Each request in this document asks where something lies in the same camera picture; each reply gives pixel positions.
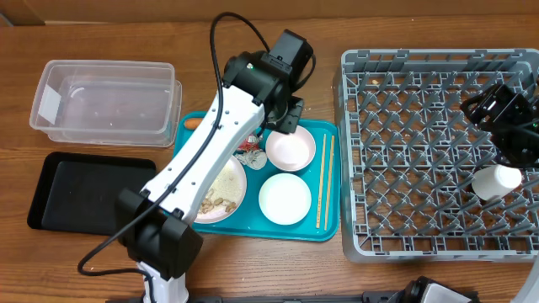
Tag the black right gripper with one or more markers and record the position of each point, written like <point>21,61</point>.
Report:
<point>509,114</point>

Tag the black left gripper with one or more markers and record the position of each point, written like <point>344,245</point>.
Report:
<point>289,124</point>

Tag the pink bowl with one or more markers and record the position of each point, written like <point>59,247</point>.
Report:
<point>291,152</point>

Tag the wooden chopstick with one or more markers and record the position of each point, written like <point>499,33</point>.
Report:
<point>329,184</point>
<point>321,177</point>

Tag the white plastic cup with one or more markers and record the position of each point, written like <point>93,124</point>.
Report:
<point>495,182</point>

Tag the white bowl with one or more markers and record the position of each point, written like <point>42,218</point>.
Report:
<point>285,199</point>

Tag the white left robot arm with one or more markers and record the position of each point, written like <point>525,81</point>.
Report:
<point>155,223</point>

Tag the grey dishwasher rack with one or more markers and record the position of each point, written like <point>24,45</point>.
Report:
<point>408,156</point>

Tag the red snack wrapper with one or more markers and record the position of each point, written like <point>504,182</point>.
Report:
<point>249,144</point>

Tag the orange carrot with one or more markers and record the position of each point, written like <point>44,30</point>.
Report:
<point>192,123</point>

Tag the pink plate with peanuts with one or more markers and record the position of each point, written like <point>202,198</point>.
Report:
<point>225,194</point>

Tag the teal plastic tray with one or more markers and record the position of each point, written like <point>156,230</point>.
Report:
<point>248,219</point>

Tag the clear plastic bin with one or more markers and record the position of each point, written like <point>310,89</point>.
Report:
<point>105,102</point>

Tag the black tray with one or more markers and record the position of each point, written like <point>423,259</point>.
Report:
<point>76,192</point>

